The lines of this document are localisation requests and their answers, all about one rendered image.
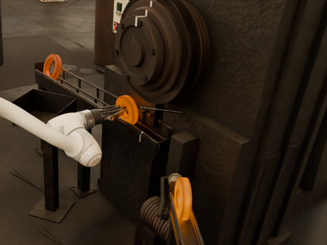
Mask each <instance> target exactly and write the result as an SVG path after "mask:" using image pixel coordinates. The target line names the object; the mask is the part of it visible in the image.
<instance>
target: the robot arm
mask: <svg viewBox="0 0 327 245"><path fill-rule="evenodd" d="M125 111H128V110H127V108H126V106H125V105H122V106H120V105H118V106H117V105H110V106H104V107H97V109H93V110H83V111H79V112H76V113H67V114H63V115H60V116H57V117H55V118H53V119H51V120H49V121H48V122H47V124H45V123H43V122H42V121H40V120H39V119H37V118H36V117H34V116H32V115H31V114H29V113H28V112H26V111H25V110H23V109H22V108H20V107H18V106H17V105H15V104H13V103H11V102H9V101H7V100H5V99H3V98H1V97H0V117H3V118H5V119H7V120H9V121H11V122H13V123H15V124H17V125H18V126H20V127H22V128H24V129H25V130H27V131H29V132H31V133H32V134H34V135H36V136H38V137H39V138H41V139H43V140H45V141H46V142H48V143H50V144H52V145H54V146H56V147H58V148H60V149H63V150H64V151H65V153H66V155H68V156H70V157H72V158H73V159H75V160H76V161H79V162H80V163H81V164H82V165H84V166H86V167H93V166H95V165H96V164H98V163H99V161H100V160H101V157H102V152H101V148H100V146H99V144H98V143H97V141H96V140H95V139H94V137H93V136H92V135H91V134H90V133H89V132H88V131H87V130H88V129H91V128H93V127H94V126H95V125H98V124H100V123H101V122H102V121H106V120H110V122H112V121H113V120H115V119H117V118H119V117H121V116H123V115H124V112H125Z"/></svg>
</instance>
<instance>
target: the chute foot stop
mask: <svg viewBox="0 0 327 245"><path fill-rule="evenodd" d="M44 63H45V62H37V63H35V70H36V69H37V70H38V71H40V72H42V73H43V67H44Z"/></svg>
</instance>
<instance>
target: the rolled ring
mask: <svg viewBox="0 0 327 245"><path fill-rule="evenodd" d="M53 61H55V68H54V71H53V73H52V75H50V65H51V63H52V62H53ZM61 67H62V62H61V58H60V56H59V55H56V54H50V55H49V56H48V57H47V59H46V60H45V63H44V67H43V73H44V74H45V75H48V76H49V77H51V78H53V79H54V80H56V79H57V78H58V77H59V75H60V72H61Z"/></svg>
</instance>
